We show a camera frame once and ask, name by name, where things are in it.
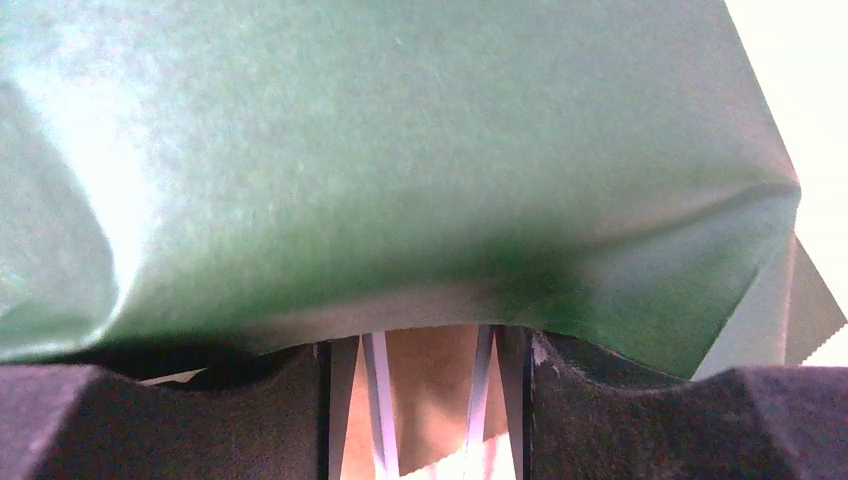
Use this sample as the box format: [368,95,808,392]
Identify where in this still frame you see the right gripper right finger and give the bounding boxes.
[496,326,847,479]

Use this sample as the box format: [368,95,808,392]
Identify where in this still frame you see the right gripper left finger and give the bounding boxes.
[1,345,329,479]

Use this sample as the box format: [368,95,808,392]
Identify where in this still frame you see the metal tongs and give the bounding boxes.
[340,324,516,479]

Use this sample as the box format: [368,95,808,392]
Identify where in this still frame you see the green paper bag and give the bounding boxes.
[0,0,848,478]

